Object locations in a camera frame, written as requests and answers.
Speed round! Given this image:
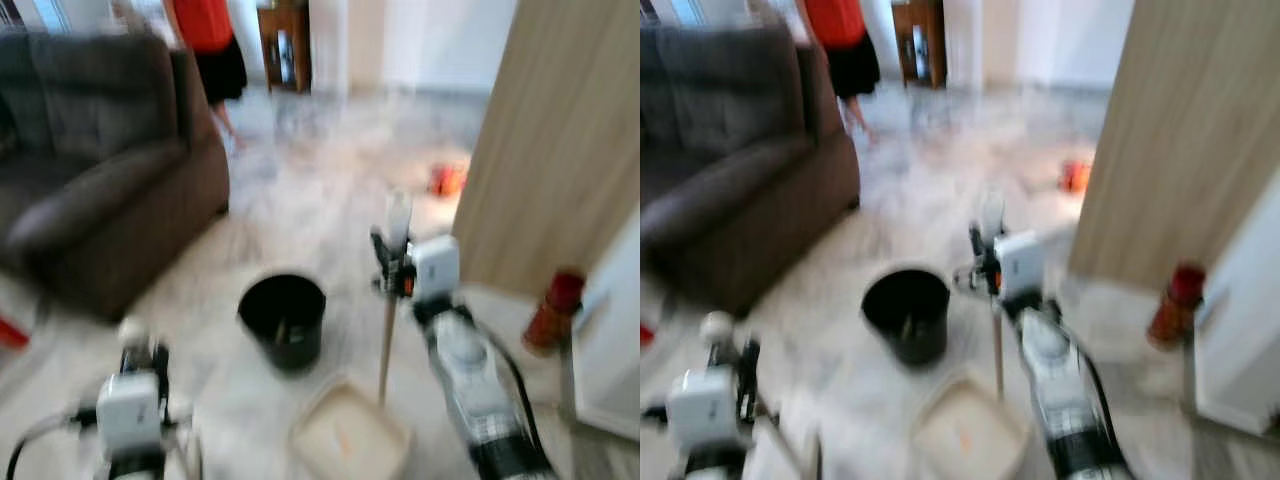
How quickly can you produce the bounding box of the orange red floor object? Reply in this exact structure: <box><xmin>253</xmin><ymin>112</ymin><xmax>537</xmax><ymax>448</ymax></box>
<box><xmin>427</xmin><ymin>159</ymin><xmax>470</xmax><ymax>199</ymax></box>
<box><xmin>1059</xmin><ymin>157</ymin><xmax>1094</xmax><ymax>195</ymax></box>

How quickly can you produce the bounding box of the person in red shirt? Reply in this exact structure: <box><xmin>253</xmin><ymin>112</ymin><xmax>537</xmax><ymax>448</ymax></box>
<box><xmin>799</xmin><ymin>0</ymin><xmax>884</xmax><ymax>148</ymax></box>
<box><xmin>164</xmin><ymin>0</ymin><xmax>250</xmax><ymax>153</ymax></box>

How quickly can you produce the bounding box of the dark brown sofa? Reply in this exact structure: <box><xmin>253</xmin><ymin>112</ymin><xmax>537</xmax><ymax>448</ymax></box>
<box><xmin>0</xmin><ymin>30</ymin><xmax>232</xmax><ymax>323</ymax></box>
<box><xmin>640</xmin><ymin>25</ymin><xmax>862</xmax><ymax>318</ymax></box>

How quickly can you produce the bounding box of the red cylinder canister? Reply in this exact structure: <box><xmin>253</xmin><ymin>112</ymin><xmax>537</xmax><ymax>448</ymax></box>
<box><xmin>521</xmin><ymin>267</ymin><xmax>587</xmax><ymax>357</ymax></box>
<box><xmin>1146</xmin><ymin>261</ymin><xmax>1209</xmax><ymax>352</ymax></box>

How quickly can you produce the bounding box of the small dark wooden cabinet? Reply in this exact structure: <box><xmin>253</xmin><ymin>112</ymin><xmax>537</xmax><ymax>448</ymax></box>
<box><xmin>256</xmin><ymin>0</ymin><xmax>314</xmax><ymax>94</ymax></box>
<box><xmin>889</xmin><ymin>0</ymin><xmax>947</xmax><ymax>90</ymax></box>

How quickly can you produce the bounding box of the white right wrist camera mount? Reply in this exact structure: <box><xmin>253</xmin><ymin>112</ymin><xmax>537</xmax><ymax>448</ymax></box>
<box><xmin>409</xmin><ymin>234</ymin><xmax>462</xmax><ymax>307</ymax></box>
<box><xmin>994</xmin><ymin>229</ymin><xmax>1047</xmax><ymax>302</ymax></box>

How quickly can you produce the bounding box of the black bucket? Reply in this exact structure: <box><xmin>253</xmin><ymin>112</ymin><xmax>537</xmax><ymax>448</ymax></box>
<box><xmin>236</xmin><ymin>271</ymin><xmax>329</xmax><ymax>374</ymax></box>
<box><xmin>861</xmin><ymin>266</ymin><xmax>952</xmax><ymax>369</ymax></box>

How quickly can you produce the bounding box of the light wood panel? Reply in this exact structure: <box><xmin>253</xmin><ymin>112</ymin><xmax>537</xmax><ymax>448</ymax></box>
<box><xmin>454</xmin><ymin>0</ymin><xmax>641</xmax><ymax>298</ymax></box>
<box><xmin>1067</xmin><ymin>0</ymin><xmax>1280</xmax><ymax>293</ymax></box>

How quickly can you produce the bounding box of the cream long-handled dustpan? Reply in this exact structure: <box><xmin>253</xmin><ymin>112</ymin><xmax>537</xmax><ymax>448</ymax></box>
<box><xmin>909</xmin><ymin>184</ymin><xmax>1034</xmax><ymax>480</ymax></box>
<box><xmin>289</xmin><ymin>189</ymin><xmax>414</xmax><ymax>480</ymax></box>

